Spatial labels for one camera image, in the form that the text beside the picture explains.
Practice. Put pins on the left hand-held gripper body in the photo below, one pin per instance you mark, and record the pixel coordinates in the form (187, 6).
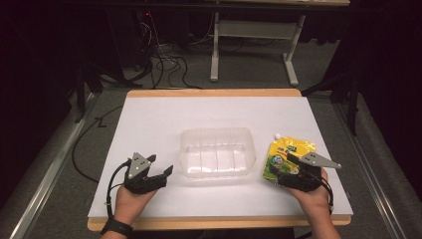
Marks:
(137, 181)

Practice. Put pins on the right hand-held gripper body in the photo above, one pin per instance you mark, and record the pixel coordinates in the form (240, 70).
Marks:
(303, 181)

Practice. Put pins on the yellow spouted pouch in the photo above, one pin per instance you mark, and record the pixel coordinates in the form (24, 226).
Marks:
(280, 151)

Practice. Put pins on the person's right hand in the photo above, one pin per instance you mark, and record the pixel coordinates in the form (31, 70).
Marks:
(315, 200)

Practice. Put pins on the person's left hand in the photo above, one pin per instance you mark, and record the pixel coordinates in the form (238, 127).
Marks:
(129, 205)

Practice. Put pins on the black wristwatch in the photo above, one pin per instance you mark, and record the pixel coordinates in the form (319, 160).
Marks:
(116, 227)

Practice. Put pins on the clear plastic container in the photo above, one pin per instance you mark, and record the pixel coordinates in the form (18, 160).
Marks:
(217, 154)

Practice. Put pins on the white table mat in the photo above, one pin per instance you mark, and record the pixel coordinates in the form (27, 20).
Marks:
(212, 113)

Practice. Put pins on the black metal stand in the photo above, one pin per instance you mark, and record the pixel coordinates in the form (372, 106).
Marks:
(81, 96)
(352, 99)

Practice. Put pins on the aluminium floor rail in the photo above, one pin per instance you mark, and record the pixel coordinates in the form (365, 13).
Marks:
(368, 172)
(49, 172)

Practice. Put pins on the white metal desk frame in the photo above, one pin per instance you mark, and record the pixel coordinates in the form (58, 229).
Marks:
(255, 30)

